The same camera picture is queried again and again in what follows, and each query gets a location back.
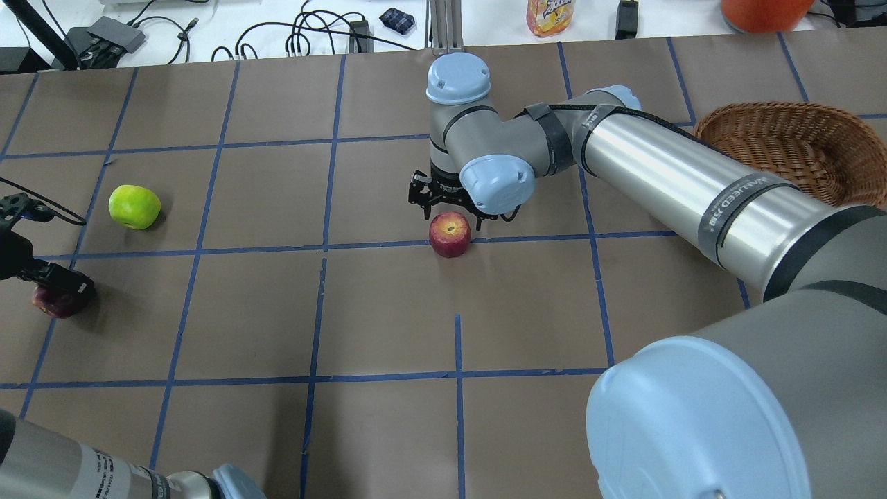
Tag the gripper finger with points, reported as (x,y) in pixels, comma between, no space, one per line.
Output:
(57,278)

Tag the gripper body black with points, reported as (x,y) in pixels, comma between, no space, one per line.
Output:
(443,184)
(15,255)

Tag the dark red apple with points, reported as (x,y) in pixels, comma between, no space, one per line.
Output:
(59,305)

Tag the red yellow apple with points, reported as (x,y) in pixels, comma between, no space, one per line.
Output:
(450,234)

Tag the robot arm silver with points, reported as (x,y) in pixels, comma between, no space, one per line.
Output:
(782,400)
(38,463)

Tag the wicker basket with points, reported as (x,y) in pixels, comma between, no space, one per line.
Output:
(827,153)

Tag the green apple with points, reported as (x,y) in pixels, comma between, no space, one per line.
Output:
(134,207)

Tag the black monitor stand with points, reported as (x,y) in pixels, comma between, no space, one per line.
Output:
(33,21)

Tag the orange juice bottle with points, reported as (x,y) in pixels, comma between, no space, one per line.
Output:
(549,18)

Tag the black power adapter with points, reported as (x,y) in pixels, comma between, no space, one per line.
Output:
(627,20)

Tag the orange bucket grey lid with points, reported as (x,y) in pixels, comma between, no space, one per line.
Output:
(764,16)

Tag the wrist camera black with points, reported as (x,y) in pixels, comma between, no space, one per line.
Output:
(16,207)
(420,193)

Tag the aluminium frame post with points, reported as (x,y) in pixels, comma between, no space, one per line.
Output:
(444,27)

